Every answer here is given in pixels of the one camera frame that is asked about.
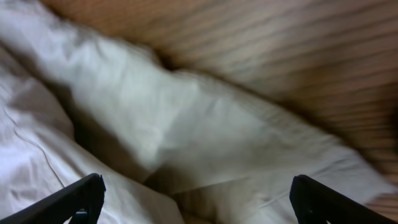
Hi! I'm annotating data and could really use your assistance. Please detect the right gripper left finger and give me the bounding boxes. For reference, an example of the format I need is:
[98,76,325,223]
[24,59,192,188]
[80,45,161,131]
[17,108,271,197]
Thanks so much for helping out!
[1,173,106,224]

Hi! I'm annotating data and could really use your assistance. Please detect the beige khaki shorts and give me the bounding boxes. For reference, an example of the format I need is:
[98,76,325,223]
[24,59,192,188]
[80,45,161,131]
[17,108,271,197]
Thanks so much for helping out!
[1,1,396,223]

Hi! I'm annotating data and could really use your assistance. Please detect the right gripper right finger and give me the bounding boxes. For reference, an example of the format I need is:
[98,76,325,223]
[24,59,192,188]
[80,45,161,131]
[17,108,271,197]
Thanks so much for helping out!
[289,175,397,224]

